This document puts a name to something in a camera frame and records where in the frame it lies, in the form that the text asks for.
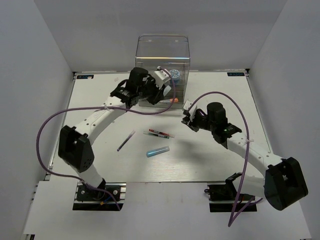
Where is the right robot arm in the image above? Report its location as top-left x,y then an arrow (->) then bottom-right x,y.
181,101 -> 309,211

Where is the red refill pen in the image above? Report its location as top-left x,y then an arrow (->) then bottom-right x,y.
148,128 -> 175,138

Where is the orange highlighter marker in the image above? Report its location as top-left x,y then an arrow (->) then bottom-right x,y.
169,97 -> 179,103

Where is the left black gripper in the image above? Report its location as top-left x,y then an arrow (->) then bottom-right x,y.
137,76 -> 166,106

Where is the clear plastic drawer organizer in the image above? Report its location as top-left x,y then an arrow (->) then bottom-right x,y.
135,34 -> 191,109

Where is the blue cleaning gel jar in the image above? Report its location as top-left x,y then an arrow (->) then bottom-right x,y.
169,69 -> 181,85

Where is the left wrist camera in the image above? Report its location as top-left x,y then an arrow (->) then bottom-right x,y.
152,70 -> 172,97

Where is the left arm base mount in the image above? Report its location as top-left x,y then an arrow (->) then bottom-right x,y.
72,183 -> 127,212

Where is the right blue table label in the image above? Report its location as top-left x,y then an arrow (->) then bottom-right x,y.
227,72 -> 245,77

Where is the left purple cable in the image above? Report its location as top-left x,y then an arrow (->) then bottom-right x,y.
36,67 -> 177,210

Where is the blue highlighter marker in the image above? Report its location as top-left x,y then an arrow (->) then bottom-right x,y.
146,146 -> 170,158

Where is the left blue table label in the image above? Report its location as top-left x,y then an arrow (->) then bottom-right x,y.
76,74 -> 94,80

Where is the green refill pen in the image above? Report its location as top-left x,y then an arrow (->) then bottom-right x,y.
143,131 -> 170,139

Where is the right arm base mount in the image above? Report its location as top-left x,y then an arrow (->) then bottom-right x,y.
204,183 -> 257,213

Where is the blue table label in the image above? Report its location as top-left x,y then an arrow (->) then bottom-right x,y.
76,74 -> 94,80
227,72 -> 245,77

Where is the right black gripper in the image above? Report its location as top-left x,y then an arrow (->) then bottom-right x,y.
182,110 -> 216,132

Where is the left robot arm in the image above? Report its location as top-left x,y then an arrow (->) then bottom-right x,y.
58,67 -> 171,200

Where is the dark blue pen refill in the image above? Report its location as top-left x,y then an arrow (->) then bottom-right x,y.
116,130 -> 136,152

